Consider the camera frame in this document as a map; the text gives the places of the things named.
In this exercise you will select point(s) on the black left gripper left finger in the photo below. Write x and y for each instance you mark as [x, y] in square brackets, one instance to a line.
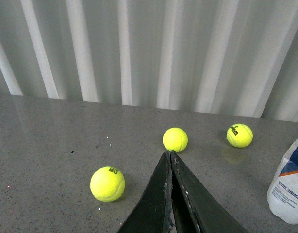
[152, 212]

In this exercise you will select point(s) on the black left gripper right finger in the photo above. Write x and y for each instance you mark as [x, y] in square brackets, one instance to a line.
[195, 209]

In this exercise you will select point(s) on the clear tennis ball can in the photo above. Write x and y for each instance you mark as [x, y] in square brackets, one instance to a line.
[282, 195]

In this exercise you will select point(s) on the tennis ball with black logo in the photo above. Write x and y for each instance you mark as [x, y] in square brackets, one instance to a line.
[107, 184]

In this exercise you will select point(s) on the plain yellow tennis ball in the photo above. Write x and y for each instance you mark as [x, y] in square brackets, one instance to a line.
[175, 139]

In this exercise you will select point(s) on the far yellow tennis ball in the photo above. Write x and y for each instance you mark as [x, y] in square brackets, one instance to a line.
[239, 135]

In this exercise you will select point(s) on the white pleated curtain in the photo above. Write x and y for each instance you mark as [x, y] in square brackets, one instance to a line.
[235, 57]

